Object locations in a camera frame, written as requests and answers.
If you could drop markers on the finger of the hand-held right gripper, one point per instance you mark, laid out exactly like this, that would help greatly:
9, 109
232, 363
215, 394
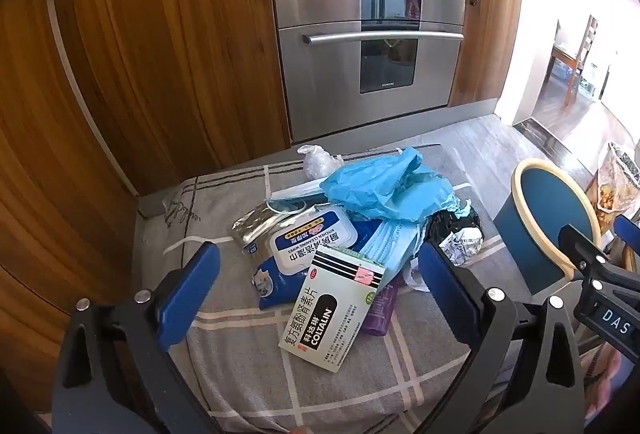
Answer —
629, 228
590, 259

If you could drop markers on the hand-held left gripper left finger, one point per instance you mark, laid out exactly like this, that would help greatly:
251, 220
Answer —
192, 294

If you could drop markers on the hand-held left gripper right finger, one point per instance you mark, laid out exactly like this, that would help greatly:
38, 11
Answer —
445, 294

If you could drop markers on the purple bottle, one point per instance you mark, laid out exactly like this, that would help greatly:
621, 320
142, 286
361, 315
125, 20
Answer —
380, 309

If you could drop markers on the blue bin yellow rim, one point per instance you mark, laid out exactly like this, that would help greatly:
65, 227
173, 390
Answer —
550, 204

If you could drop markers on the black plastic bag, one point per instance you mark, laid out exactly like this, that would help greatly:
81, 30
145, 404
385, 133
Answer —
447, 221

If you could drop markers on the silver foil packet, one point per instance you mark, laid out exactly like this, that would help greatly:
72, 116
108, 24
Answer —
252, 226

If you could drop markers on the white medicine box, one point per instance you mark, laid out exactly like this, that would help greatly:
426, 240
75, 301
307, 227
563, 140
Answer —
330, 314

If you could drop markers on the blue wet wipes pack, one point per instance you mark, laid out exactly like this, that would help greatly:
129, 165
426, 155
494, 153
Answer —
300, 244

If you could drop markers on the blue plastic bag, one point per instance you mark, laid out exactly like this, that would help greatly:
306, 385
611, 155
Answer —
385, 184

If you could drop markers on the white plastic bag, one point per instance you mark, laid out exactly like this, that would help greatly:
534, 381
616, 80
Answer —
317, 162

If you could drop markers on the snack bag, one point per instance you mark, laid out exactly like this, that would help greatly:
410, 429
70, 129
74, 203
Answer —
615, 184

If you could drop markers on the grey checked blanket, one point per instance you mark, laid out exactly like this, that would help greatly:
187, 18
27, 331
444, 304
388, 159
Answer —
240, 354

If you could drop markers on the pack of water bottles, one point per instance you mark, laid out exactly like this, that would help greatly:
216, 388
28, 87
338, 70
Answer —
561, 70

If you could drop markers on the wooden table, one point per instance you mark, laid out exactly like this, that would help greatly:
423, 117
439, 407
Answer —
562, 50

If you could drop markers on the wooden chair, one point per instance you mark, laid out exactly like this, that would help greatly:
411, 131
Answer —
589, 39

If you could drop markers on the wooden cabinet door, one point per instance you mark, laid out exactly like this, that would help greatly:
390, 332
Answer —
175, 64
40, 164
490, 39

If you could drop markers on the stainless steel oven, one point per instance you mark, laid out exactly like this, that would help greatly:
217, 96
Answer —
320, 64

